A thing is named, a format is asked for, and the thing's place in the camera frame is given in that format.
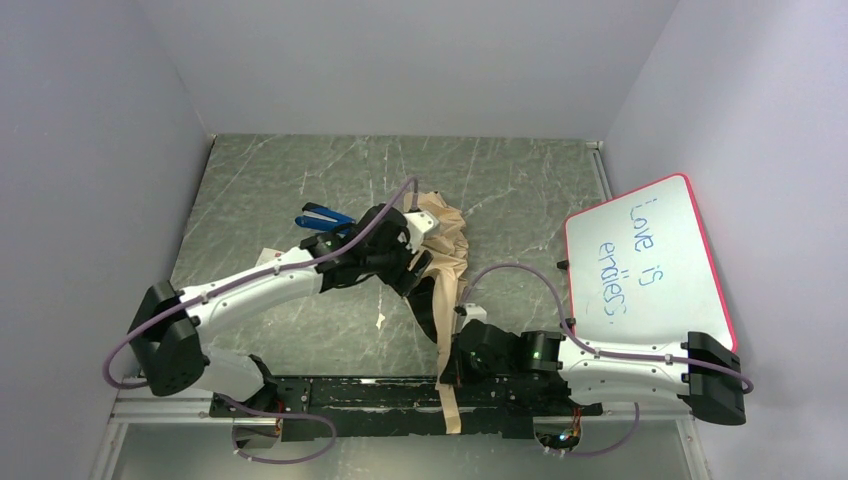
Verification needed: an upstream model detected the beige folding umbrella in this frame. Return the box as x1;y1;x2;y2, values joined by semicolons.
407;192;469;434

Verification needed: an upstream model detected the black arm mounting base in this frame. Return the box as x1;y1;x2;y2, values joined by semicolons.
209;374;603;442

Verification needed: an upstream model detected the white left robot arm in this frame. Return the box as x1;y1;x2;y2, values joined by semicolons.
129;204;440;401

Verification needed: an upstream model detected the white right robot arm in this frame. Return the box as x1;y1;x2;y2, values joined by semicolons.
439;319;751;426

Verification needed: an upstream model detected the blue stapler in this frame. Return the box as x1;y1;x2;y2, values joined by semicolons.
294;202;356;232

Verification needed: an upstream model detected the small white paper box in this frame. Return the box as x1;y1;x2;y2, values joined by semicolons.
258;248;283;263

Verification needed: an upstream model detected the pink-framed whiteboard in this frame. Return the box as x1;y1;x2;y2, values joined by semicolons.
563;173;737;351

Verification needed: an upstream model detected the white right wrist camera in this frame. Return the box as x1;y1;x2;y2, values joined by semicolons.
454;303;487;331

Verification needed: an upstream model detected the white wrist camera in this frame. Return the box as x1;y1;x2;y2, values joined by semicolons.
454;303;487;331
403;210;440;253

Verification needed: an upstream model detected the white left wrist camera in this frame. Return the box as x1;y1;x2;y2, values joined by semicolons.
403;210;440;253

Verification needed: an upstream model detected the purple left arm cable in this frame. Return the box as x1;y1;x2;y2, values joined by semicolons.
101;176;421;466

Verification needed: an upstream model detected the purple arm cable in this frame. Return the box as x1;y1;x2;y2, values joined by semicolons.
454;263;755;460
101;176;421;466

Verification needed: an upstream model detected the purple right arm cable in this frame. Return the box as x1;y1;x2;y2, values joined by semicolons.
454;263;755;460

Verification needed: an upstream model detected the aluminium frame rail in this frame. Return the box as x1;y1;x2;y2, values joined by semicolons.
109;389;691;427

